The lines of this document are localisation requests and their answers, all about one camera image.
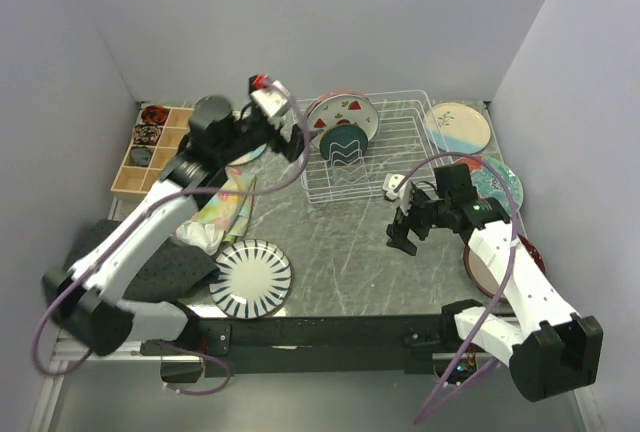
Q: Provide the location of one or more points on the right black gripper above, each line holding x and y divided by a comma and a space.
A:
396, 233

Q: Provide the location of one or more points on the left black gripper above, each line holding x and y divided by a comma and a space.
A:
294, 147

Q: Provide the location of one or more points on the teal saucer brown rim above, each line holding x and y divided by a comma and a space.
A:
343, 144

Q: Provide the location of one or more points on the watermelon pattern plate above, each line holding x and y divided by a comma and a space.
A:
344, 109

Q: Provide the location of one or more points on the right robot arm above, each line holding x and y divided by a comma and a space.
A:
552, 349

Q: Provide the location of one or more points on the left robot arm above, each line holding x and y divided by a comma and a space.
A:
88, 300

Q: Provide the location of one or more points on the cream blue plate left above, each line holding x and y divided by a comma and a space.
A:
248, 157

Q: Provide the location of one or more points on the cream blue plate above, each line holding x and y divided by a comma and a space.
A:
456, 127
248, 157

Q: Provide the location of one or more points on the floral pastel cloth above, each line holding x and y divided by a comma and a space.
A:
227, 212

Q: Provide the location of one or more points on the maroon rim beige plate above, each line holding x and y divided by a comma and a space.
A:
480, 274

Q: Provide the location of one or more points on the cream blue plate right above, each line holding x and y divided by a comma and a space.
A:
456, 127

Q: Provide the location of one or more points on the black table front beam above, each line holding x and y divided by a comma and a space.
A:
405, 343

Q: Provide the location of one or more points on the wooden compartment box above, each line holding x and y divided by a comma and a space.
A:
133, 183

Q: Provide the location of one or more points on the blue striped white plate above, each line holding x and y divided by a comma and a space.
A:
253, 280

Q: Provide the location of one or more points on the red black fabric item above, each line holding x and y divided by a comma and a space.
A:
154, 114

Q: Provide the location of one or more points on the patterned brown fabric item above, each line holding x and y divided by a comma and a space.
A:
146, 134

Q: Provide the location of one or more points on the grey fabric item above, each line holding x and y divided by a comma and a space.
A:
140, 156

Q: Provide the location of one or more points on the dark dotted cloth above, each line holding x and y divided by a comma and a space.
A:
173, 272

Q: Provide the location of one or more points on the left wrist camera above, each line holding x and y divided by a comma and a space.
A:
271, 97

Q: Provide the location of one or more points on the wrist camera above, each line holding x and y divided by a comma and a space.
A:
397, 187
271, 97

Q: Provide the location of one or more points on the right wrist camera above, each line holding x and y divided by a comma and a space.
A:
397, 187

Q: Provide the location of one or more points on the white wire dish rack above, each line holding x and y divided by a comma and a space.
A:
402, 141

